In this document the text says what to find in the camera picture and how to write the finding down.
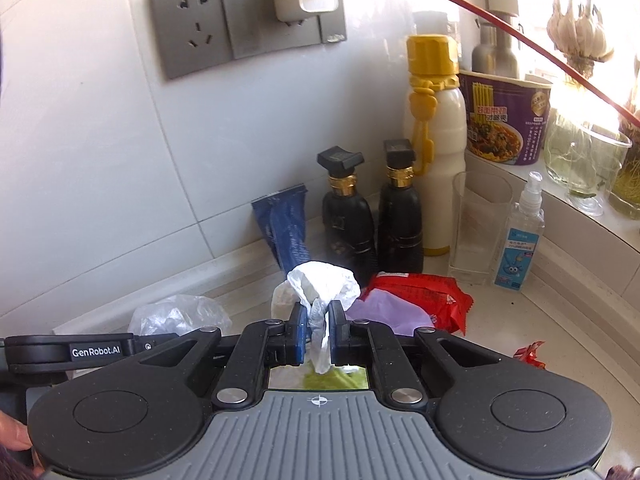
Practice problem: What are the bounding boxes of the dark blue packet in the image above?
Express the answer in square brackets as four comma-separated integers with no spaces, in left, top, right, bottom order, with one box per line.
[251,185,313,271]

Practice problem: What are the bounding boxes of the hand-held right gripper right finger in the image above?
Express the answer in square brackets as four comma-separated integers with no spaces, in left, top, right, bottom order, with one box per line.
[327,300,503,406]

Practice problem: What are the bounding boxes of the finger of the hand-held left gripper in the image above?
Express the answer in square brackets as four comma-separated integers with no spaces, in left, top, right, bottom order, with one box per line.
[4,332,178,376]

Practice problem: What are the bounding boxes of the white bottle with yellow cap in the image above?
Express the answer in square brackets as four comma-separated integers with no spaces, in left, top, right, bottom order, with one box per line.
[402,34,468,257]

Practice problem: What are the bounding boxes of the clear spray bottle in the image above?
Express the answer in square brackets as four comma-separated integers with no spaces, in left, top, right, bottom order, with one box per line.
[494,171,546,291]

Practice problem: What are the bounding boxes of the clear plastic bag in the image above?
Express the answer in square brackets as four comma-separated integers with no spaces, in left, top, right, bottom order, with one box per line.
[129,294,233,338]

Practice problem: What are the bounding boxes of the purple wrapper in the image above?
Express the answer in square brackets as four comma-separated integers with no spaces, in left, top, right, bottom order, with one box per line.
[345,287,436,333]

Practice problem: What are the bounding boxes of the grey wall socket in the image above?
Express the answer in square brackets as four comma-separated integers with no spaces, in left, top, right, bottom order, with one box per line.
[151,0,348,81]

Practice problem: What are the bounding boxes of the long napa cabbage leaf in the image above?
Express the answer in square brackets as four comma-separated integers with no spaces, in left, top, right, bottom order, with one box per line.
[270,366,368,391]

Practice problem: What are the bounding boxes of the white tissue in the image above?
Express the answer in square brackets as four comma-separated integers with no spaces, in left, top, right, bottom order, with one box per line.
[272,261,362,375]

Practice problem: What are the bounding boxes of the purple instant noodle cup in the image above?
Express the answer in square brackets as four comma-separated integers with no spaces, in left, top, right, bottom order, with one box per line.
[457,70,553,167]

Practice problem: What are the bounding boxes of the clear glass cup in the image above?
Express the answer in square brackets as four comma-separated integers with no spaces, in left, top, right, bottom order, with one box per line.
[448,171,515,286]

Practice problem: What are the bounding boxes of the red cable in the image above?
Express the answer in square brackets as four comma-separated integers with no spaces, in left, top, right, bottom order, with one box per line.
[312,0,640,126]

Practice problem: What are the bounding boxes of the small red wrapper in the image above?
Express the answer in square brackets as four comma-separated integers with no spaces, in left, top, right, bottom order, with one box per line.
[514,341,549,370]

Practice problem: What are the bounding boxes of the steel thermos bottle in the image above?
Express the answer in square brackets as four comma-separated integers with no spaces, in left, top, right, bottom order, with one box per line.
[471,10,521,78]

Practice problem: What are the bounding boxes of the garlic bunch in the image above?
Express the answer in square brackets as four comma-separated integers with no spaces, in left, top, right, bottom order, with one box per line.
[546,0,615,68]

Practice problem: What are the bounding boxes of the black bottle with gold neck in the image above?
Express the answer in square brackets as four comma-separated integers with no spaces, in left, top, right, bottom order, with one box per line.
[316,146,377,273]
[376,139,425,273]

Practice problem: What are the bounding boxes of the large red wrapper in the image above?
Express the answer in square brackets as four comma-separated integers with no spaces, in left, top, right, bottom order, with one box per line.
[360,272,474,336]

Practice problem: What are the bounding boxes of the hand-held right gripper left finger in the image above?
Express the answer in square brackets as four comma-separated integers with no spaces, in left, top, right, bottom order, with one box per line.
[135,301,310,408]

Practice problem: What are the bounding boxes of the person's left hand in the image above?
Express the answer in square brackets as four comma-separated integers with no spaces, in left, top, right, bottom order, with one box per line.
[0,409,33,453]

